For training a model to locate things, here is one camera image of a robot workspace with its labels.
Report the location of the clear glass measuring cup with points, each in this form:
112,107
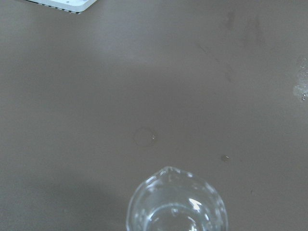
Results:
176,200

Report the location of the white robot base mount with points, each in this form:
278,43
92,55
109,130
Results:
76,6

